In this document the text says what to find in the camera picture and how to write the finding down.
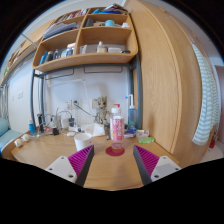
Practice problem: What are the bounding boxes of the small blue bottle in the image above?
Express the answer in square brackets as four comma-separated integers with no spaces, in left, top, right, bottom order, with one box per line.
[28,119,36,135]

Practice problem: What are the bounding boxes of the wooden shelf unit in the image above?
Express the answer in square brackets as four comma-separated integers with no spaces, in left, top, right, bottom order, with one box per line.
[32,3,139,73]

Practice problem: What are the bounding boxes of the light blue bed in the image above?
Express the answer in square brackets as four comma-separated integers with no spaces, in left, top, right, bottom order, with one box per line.
[0,129,24,153]

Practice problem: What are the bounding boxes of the brown tree figurine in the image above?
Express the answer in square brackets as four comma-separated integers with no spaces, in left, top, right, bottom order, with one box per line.
[94,95,111,126]

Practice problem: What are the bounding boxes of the black cable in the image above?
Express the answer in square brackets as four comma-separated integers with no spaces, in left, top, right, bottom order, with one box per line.
[73,103,99,118]

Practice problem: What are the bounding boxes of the long wooden wall shelf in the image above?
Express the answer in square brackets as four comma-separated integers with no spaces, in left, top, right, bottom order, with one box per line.
[0,33,43,88]

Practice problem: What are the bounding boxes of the white wall socket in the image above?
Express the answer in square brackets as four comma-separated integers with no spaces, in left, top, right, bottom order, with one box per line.
[64,99,82,111]

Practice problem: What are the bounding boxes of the teal pillow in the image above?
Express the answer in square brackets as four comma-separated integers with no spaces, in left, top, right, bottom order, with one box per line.
[0,117,10,136]

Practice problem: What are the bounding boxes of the black metal desk frame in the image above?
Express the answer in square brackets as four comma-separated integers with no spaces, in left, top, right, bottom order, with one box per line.
[29,53,144,134]

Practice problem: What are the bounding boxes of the green sponge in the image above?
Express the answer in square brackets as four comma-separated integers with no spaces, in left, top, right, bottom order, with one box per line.
[137,136,156,145]

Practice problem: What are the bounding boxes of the pink-labelled clear drink bottle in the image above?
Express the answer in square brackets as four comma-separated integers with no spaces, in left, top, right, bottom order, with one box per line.
[109,106,125,154]

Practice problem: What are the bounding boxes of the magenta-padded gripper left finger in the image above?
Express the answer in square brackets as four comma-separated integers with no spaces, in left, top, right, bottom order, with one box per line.
[44,144,95,187]

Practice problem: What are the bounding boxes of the white cup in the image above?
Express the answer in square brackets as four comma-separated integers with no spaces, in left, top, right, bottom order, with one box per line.
[73,132,94,153]

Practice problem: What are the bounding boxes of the black slim device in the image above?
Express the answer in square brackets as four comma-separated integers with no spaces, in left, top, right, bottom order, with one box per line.
[37,113,45,133]

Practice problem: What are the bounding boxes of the translucent blue spray bottle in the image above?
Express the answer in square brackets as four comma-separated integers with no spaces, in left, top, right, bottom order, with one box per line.
[125,93,139,129]

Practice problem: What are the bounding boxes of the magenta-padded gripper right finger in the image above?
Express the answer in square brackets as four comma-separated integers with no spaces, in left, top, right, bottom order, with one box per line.
[132,144,182,186]

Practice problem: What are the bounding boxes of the green-striped white towel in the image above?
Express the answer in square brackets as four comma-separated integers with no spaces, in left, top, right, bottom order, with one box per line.
[191,43,221,146]

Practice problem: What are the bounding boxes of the flat round red coaster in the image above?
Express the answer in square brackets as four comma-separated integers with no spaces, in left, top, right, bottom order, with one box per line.
[105,145,126,157]

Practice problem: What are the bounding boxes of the wooden wardrobe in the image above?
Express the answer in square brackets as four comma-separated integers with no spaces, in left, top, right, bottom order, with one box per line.
[124,0,209,168]

